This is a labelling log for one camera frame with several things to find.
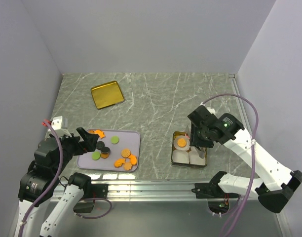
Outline gold cookie tin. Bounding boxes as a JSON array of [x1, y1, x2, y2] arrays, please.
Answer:
[[171, 131, 208, 168]]

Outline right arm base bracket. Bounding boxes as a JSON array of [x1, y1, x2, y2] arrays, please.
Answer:
[[191, 183, 241, 217]]

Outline white paper cup bottom-right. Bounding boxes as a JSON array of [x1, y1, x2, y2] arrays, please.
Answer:
[[189, 151, 206, 166]]

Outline orange fish cookie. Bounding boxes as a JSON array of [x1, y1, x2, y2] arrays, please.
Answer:
[[114, 158, 126, 168], [128, 154, 138, 165], [94, 129, 105, 139]]

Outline orange fish cookie bottom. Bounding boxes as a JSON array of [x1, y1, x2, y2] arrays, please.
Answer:
[[114, 158, 126, 168]]

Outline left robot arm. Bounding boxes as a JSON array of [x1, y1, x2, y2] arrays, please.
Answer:
[[15, 126, 99, 237]]

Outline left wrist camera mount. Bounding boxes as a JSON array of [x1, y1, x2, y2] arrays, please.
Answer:
[[42, 116, 71, 138]]

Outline orange leaf cookie bottom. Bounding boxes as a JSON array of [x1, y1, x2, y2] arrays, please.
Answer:
[[123, 162, 133, 170]]

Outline orange fish cookie top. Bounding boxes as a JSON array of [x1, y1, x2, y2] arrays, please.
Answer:
[[94, 129, 105, 139]]

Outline green macaron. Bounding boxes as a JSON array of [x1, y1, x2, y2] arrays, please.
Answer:
[[92, 152, 101, 160], [111, 136, 119, 144]]

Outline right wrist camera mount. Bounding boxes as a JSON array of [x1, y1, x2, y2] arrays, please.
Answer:
[[203, 105, 216, 115]]

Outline lilac plastic tray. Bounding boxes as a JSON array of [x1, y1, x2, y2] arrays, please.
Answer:
[[76, 129, 141, 172]]

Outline aluminium rail frame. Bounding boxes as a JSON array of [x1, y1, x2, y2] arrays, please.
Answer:
[[12, 74, 290, 237]]

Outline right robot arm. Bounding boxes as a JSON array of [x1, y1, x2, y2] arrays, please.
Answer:
[[188, 105, 302, 213]]

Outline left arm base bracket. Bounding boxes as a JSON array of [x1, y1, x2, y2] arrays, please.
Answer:
[[73, 184, 108, 213]]

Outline orange fish cookie right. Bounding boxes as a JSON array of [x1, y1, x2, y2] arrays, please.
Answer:
[[128, 154, 138, 165]]

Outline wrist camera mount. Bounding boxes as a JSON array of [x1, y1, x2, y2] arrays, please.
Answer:
[[203, 105, 216, 115], [42, 116, 71, 138]]

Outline metal tongs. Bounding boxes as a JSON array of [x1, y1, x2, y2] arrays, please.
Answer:
[[185, 123, 207, 158]]

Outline gold tin lid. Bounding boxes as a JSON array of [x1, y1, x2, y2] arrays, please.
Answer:
[[90, 80, 125, 110]]

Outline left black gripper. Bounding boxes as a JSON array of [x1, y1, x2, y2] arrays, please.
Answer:
[[53, 126, 99, 174]]

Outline round waffle cookie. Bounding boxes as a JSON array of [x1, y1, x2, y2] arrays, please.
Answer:
[[177, 138, 187, 148], [121, 149, 131, 158]]

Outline black white sandwich cookie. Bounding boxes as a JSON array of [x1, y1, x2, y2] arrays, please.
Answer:
[[100, 146, 110, 154]]

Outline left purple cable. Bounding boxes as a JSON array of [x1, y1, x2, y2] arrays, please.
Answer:
[[17, 119, 65, 237]]

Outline black sandwich cookie left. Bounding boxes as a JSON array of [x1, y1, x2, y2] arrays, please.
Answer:
[[96, 141, 105, 150]]

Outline white paper cup top-right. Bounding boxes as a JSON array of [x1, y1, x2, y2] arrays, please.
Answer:
[[190, 146, 198, 153]]

